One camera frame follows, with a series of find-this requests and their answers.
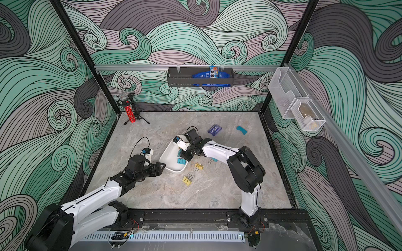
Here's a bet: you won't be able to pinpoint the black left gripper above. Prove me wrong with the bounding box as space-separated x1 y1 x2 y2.
134 162 166 183

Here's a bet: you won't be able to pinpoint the white plastic storage box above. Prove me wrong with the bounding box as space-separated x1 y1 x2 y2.
160 135 188 174

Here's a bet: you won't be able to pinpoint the yellow binder clip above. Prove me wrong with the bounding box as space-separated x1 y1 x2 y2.
182 174 195 186
194 163 204 172

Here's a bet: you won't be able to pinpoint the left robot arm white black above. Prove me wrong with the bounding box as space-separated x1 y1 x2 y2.
24 155 166 251

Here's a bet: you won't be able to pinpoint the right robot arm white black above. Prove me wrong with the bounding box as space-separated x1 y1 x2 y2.
173 129 266 222

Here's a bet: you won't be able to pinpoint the blue playing card box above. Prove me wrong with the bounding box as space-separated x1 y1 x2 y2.
207 124 222 137

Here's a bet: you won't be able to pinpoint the teal tape dispenser piece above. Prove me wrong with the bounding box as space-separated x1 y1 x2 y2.
236 126 248 135

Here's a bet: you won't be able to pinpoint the blue package in basket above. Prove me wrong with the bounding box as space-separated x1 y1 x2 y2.
192 66 232 87

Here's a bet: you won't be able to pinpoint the black microphone tripod stand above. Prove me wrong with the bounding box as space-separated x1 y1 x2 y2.
116 93 150 125

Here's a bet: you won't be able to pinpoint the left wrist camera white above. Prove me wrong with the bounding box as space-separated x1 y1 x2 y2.
141 147 154 162

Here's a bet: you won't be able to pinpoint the black wall basket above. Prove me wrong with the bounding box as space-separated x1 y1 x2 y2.
167 67 234 87

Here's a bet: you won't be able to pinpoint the aluminium rail back wall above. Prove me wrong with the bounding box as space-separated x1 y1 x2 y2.
94 64 279 72

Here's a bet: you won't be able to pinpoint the aluminium rail wall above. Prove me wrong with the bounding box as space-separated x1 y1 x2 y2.
94 64 279 72
284 63 402 234

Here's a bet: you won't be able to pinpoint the white slotted cable duct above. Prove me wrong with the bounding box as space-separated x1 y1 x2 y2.
81 231 246 243

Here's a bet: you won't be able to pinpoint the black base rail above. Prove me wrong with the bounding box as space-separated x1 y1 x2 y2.
110 209 313 232

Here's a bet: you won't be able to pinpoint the clear plastic wall bin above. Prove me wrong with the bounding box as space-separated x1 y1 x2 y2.
269 67 326 133

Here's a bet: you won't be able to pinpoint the aluminium rail right wall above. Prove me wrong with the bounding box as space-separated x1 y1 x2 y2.
284 63 402 234

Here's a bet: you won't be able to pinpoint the black vertical frame post right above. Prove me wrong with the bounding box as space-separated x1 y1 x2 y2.
260 0 319 112

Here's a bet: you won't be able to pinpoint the black vertical frame post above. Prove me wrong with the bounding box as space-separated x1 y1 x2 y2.
260 0 319 112
50 0 121 116

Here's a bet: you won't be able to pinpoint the black vertical frame post left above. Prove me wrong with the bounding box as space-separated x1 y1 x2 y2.
50 0 121 116

